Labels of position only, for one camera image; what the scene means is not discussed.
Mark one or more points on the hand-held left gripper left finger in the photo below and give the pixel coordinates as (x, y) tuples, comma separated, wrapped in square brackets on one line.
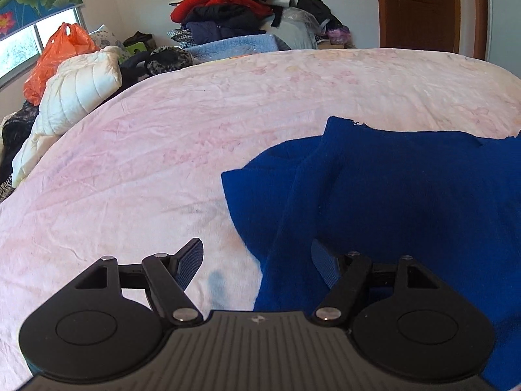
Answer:
[(189, 261)]

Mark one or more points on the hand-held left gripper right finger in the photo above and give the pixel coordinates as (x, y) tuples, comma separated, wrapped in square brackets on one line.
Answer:
[(325, 264)]

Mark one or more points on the blue beaded sweater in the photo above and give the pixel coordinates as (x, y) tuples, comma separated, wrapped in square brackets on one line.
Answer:
[(386, 195)]

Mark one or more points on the dark patterned clothes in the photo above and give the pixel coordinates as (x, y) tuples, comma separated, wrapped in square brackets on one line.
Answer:
[(16, 130)]

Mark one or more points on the pink bedspread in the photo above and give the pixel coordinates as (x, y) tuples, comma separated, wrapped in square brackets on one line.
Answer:
[(163, 138)]

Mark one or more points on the leopard print cloth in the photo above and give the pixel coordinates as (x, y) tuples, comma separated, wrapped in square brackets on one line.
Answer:
[(169, 59)]

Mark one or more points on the white quilted jacket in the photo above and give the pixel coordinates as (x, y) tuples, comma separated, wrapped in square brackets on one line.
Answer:
[(73, 89)]

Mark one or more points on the light blue quilted blanket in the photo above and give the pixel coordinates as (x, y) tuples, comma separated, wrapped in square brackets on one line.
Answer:
[(236, 47)]

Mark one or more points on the green and black bag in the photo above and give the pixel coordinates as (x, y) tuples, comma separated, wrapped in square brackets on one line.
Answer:
[(138, 44)]

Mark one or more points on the checkered cloth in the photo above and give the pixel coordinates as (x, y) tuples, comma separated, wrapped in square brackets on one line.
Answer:
[(179, 37)]

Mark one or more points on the purple bag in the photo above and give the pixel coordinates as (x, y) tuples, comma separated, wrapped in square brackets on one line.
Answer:
[(338, 34)]

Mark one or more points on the navy garment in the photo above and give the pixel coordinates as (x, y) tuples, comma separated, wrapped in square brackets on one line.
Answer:
[(207, 30)]

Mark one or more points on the grey garment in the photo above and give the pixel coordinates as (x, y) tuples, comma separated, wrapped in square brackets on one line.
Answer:
[(295, 34)]

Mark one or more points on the floral grey pillow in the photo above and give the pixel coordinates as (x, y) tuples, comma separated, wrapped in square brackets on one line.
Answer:
[(106, 38)]

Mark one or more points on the orange plastic bag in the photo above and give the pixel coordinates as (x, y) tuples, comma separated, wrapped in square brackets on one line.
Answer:
[(61, 53)]

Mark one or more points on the clear plastic bag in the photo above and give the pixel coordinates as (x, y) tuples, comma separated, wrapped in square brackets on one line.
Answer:
[(299, 16)]

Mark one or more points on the black garment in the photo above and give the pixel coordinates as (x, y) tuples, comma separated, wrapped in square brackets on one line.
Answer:
[(224, 13)]

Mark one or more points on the black jacket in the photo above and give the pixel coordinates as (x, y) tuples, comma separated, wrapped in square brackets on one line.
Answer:
[(317, 10)]

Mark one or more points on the window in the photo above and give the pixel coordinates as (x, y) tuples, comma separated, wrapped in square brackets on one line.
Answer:
[(20, 49)]

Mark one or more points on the brown wooden door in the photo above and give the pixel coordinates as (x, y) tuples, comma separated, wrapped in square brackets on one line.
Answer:
[(423, 8)]

